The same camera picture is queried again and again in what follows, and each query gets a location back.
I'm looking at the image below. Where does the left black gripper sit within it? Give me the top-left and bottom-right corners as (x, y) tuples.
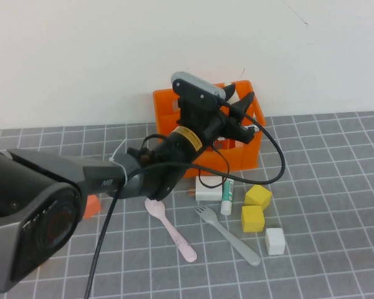
(170, 83), (256, 163)

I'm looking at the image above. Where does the pink plastic spoon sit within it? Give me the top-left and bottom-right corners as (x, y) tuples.
(145, 198), (198, 263)

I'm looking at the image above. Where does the grey plastic fork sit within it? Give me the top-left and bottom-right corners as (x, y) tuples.
(193, 204), (262, 267)

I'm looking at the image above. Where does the orange plastic cutlery holder crate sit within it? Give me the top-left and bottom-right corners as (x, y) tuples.
(152, 80), (267, 179)

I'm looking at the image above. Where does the yellow foam cube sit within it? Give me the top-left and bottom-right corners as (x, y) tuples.
(244, 184), (273, 209)
(241, 204), (266, 233)

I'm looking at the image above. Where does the white charger plug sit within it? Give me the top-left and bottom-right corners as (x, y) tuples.
(188, 176), (223, 202)

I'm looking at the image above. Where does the white green lip balm tube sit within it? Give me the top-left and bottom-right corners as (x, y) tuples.
(220, 178), (236, 216)

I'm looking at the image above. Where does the white zip tie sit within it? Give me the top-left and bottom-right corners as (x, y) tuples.
(108, 138), (129, 200)

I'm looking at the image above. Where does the grey grid table mat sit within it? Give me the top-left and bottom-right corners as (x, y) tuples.
(0, 111), (374, 299)

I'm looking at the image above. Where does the white foam cube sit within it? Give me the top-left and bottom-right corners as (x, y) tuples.
(265, 227), (286, 256)

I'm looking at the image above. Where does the orange foam cube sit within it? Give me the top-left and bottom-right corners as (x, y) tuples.
(82, 194), (102, 220)

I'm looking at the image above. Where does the left thick black cable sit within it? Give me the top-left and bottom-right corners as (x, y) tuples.
(84, 99), (286, 299)

